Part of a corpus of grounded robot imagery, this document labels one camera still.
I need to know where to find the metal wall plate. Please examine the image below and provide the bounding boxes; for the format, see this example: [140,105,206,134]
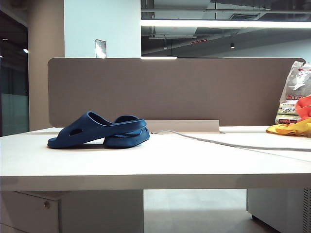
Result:
[95,38,107,58]

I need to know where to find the blue rubber slipper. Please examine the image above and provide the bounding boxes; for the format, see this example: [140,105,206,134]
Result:
[47,111,148,150]
[103,126,151,149]

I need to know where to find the grey cable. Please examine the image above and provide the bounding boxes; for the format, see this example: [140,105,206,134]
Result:
[155,130,311,152]

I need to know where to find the long linear ceiling light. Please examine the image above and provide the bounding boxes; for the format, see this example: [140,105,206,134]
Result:
[140,19,311,29]

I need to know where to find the printed plastic bag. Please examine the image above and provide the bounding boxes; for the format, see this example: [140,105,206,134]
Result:
[275,61,311,124]

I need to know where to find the white drawer cabinet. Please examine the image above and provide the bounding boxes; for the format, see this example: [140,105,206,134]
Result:
[0,190,144,233]

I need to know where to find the yellow cloth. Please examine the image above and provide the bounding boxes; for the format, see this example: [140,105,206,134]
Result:
[266,118,311,138]

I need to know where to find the short strip light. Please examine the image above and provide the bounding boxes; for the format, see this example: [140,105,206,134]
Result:
[140,56,178,60]

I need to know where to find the white cabinet with vent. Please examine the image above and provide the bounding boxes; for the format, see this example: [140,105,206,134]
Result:
[247,187,311,233]

